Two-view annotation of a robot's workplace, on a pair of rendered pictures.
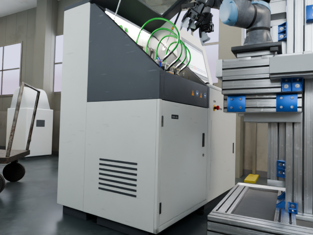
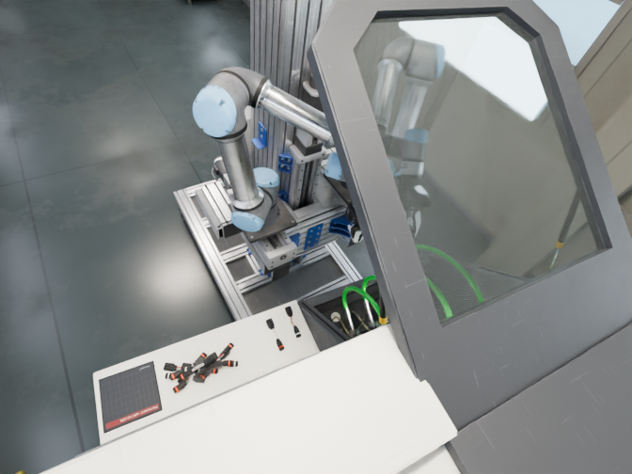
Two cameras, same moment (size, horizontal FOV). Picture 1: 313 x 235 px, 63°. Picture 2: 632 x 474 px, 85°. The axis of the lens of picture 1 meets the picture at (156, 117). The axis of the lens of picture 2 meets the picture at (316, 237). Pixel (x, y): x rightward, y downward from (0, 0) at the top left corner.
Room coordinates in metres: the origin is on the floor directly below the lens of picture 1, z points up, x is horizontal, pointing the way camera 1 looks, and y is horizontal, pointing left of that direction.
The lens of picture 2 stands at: (2.52, -0.17, 2.19)
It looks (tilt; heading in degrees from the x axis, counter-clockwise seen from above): 52 degrees down; 200
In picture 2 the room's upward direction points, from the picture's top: 13 degrees clockwise
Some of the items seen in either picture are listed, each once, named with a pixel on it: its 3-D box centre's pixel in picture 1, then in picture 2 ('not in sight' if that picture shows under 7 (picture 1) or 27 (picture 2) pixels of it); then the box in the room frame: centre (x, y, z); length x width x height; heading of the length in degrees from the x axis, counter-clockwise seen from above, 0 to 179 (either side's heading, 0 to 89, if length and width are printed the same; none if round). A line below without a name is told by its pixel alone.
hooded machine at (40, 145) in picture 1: (30, 122); not in sight; (4.70, 2.34, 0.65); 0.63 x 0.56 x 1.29; 63
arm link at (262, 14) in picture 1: (256, 17); not in sight; (1.27, -0.50, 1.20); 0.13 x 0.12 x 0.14; 111
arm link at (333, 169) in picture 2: (219, 2); (346, 165); (1.74, -0.42, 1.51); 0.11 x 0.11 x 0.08; 17
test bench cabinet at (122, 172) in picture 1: (150, 160); not in sight; (1.81, 0.03, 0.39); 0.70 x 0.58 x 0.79; 146
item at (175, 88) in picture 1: (186, 92); (368, 288); (1.66, -0.19, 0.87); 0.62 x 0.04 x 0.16; 146
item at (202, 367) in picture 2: not in sight; (201, 364); (2.33, -0.52, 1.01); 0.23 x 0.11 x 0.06; 146
